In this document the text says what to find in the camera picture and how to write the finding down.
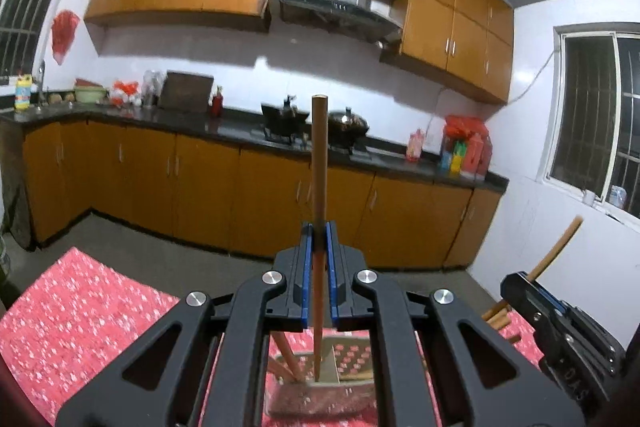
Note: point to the wooden cutting board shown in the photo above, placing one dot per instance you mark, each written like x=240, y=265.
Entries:
x=185, y=92

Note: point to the small plastic packet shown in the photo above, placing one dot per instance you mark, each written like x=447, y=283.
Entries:
x=616, y=197

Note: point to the dark pot with lid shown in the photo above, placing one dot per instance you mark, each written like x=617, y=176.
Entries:
x=350, y=123

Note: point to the orange lower kitchen cabinets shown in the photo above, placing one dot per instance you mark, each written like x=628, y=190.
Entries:
x=200, y=187

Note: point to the red floral tablecloth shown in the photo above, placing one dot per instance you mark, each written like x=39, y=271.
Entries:
x=75, y=317

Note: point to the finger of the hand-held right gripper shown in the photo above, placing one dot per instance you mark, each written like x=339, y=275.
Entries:
x=550, y=294
x=532, y=312

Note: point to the gas stove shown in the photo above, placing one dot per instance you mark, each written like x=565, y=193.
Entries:
x=345, y=146

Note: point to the white perforated utensil holder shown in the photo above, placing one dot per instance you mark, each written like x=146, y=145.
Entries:
x=320, y=399

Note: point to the clear glass jars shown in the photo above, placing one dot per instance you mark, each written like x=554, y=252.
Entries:
x=152, y=87

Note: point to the yellow detergent bottle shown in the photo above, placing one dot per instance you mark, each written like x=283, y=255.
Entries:
x=23, y=96

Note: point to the red bag with bottles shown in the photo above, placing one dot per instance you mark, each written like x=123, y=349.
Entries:
x=465, y=132

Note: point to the red bottle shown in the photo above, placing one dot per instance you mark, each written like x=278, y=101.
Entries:
x=217, y=106

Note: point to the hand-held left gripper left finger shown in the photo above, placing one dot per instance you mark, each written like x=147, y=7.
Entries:
x=307, y=277

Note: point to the hanging red plastic bag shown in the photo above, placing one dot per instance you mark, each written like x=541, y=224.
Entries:
x=65, y=32

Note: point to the white cup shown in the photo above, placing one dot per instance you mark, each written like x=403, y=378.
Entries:
x=589, y=198

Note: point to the pink bottle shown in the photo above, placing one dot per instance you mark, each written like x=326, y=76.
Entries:
x=415, y=147

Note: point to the green basin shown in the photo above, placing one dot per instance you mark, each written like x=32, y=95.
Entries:
x=91, y=94

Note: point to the black wok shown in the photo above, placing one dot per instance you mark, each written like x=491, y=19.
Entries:
x=282, y=119

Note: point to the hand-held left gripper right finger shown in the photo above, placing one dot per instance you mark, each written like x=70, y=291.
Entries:
x=332, y=277

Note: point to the red and white plastic bag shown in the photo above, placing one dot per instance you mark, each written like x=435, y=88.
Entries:
x=125, y=93

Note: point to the black kitchen countertop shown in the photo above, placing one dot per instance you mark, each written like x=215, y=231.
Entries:
x=235, y=129

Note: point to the metal faucet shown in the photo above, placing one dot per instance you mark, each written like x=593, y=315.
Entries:
x=41, y=77

